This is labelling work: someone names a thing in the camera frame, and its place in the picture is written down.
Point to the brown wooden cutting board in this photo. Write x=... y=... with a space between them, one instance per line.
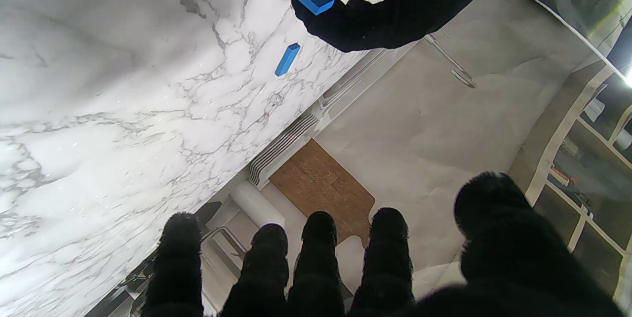
x=321 y=183

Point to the white cylindrical candle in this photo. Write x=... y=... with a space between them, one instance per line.
x=256 y=204

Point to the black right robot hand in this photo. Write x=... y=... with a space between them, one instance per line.
x=518 y=267

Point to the chrome kitchen faucet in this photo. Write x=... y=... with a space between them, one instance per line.
x=452 y=62

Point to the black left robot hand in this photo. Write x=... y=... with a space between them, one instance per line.
x=410 y=6

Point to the stack of white plates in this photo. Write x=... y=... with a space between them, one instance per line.
x=281 y=149

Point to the large steel stock pot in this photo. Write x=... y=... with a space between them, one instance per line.
x=224 y=238

